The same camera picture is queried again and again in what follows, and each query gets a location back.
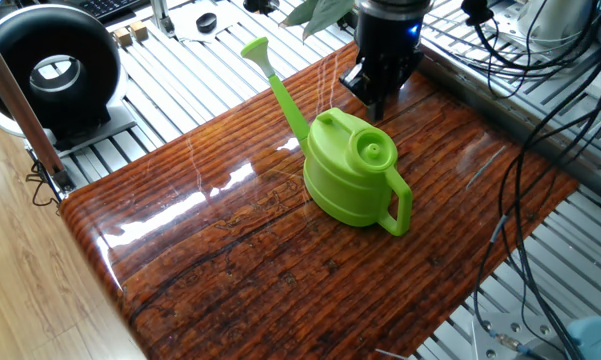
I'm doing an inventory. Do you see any green plastic watering can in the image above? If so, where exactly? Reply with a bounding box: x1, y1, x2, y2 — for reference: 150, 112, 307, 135
240, 36, 414, 238

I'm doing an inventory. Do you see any silver cable connector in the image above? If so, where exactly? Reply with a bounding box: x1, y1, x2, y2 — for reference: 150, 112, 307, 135
489, 330, 531, 357

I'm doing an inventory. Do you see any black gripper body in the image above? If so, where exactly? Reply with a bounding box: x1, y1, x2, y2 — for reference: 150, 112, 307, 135
354, 17, 431, 96

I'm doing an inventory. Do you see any black ring-shaped device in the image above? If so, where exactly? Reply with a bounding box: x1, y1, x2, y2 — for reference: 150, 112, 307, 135
0, 3, 139, 159

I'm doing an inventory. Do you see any silver robot mounting plate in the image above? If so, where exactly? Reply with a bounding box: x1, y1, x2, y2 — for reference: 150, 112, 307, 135
472, 313, 574, 360

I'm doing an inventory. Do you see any small black device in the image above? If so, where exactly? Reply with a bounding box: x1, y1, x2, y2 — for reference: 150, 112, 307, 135
243, 0, 280, 15

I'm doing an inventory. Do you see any brown diagonal frame bar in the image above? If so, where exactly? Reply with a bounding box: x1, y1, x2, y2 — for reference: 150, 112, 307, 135
0, 19, 76, 194

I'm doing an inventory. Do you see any wood grain board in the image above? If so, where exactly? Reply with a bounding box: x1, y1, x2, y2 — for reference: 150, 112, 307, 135
59, 42, 580, 360

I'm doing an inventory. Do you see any green leafy plant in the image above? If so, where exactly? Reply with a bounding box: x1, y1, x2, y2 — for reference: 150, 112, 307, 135
279, 0, 357, 41

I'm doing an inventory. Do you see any black cable with plug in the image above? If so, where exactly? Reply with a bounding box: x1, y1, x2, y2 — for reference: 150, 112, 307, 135
459, 0, 601, 101

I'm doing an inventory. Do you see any thin black looped cable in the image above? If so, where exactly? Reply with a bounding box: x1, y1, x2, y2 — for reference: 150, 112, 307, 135
25, 159, 64, 209

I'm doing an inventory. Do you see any black keyboard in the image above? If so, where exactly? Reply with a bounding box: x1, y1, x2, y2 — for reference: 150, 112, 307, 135
77, 0, 146, 24

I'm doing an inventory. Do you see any small black round cap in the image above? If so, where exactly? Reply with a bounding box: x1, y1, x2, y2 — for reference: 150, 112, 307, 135
195, 12, 218, 35

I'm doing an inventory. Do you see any aluminium upright post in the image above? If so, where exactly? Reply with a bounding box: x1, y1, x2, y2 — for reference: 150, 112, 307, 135
149, 0, 176, 39

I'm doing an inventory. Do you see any white paper sheet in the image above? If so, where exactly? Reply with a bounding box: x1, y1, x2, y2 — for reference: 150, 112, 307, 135
168, 0, 246, 44

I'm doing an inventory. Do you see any black cable with grey sleeve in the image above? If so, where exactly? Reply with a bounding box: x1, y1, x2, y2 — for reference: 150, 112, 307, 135
472, 49, 601, 351

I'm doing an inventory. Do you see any small wooden cube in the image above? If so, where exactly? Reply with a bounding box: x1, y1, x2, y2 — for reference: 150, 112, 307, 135
129, 20, 150, 42
112, 27, 133, 49

